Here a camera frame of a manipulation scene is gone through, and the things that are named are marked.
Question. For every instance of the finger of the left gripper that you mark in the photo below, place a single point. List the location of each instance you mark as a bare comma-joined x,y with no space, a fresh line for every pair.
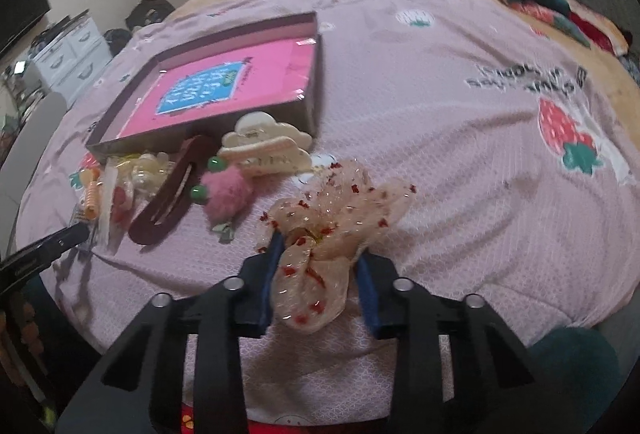
28,262

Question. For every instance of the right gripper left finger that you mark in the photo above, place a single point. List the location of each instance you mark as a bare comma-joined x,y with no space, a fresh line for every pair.
137,386

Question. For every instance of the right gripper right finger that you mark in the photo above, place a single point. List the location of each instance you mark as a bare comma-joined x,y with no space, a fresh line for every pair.
459,367

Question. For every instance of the maroon snap hair clip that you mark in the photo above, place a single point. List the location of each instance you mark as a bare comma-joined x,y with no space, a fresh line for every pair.
171,202

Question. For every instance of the bagged pearl ball earrings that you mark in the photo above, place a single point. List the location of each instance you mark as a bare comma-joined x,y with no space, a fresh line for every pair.
142,175

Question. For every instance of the beige mesh bow hair clip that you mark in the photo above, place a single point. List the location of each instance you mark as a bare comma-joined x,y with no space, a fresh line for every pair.
325,226

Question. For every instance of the grey chair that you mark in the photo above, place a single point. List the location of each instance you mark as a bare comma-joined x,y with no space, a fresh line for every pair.
22,161

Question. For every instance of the pink pompom hair clip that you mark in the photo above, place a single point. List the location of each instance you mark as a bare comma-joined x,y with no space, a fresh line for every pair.
223,192

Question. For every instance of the white drawer cabinet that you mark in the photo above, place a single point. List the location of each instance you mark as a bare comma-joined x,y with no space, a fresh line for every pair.
73,61

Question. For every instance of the cream cloud claw clip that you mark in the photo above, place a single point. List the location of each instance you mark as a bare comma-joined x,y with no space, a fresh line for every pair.
259,146

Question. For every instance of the pink strawberry print blanket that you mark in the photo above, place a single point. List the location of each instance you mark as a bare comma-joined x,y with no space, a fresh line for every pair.
527,190

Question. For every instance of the dark clothes pile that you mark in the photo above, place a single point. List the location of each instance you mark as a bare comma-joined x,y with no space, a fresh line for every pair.
146,12

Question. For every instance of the shallow box with pink book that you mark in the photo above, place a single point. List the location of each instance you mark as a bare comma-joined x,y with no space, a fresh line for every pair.
204,86

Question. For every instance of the black wall television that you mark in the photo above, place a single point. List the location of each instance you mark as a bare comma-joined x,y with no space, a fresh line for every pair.
18,17

